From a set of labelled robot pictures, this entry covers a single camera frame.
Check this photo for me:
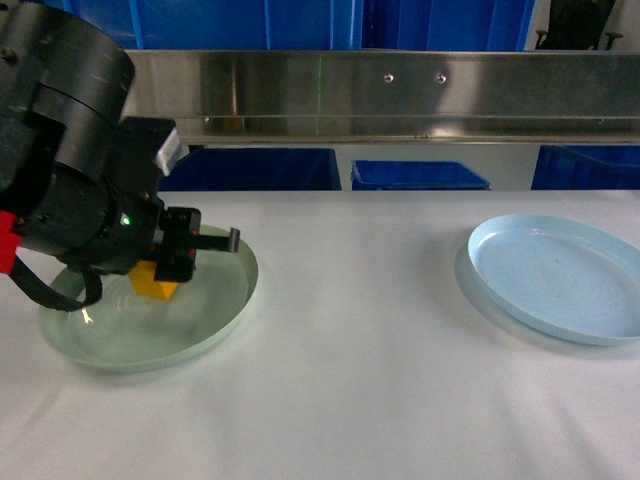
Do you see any blue bin under rail right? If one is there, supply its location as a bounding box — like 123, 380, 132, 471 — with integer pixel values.
531, 145, 639, 190

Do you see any yellow two-stud toy block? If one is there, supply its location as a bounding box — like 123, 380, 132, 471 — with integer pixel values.
127, 260, 179, 300

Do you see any blue bin under rail middle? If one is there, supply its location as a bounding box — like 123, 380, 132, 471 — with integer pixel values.
351, 160, 490, 191

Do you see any stainless steel shelf rail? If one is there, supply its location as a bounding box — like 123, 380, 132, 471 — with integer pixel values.
125, 50, 639, 145

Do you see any light blue round plate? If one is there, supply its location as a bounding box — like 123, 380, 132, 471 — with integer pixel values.
467, 214, 639, 346

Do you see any pale green round plate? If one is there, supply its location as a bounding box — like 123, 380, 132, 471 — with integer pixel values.
38, 242, 259, 373

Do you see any black cable with red clip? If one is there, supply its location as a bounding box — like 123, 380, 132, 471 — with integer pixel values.
0, 210, 104, 313

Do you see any blue bin under rail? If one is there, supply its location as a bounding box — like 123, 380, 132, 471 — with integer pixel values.
351, 160, 490, 191
160, 148, 341, 192
531, 145, 639, 190

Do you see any blue bin under rail left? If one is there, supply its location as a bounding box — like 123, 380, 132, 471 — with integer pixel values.
160, 148, 341, 192

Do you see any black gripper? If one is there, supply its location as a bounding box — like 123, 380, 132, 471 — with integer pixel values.
99, 117, 241, 282

